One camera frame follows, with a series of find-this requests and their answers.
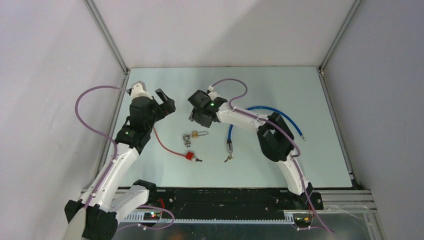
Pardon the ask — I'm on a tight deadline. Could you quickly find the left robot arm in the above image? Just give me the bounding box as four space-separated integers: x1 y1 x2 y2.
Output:
63 84 176 240

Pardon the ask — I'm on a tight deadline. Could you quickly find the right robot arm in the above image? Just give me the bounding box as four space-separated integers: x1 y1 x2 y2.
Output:
188 90 317 212

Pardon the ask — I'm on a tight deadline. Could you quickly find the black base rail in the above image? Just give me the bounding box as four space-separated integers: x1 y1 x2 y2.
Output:
146 187 311 221

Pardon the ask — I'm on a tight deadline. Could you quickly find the blue cable lock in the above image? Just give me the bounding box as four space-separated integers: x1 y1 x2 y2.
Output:
223 105 307 164

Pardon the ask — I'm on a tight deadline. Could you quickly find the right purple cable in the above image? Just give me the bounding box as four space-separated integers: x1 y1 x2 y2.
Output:
208 78 335 234

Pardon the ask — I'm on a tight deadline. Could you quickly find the silver key bunch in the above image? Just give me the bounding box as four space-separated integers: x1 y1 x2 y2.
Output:
182 133 192 148

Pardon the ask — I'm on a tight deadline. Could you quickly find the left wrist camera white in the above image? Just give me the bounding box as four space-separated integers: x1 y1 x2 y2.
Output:
127 80 153 100

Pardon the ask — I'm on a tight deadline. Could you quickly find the red cable padlock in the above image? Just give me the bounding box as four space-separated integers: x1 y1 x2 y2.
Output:
152 127 203 163

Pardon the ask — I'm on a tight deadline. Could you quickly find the brass long-shackle padlock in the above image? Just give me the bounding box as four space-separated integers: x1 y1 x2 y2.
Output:
190 130 209 139

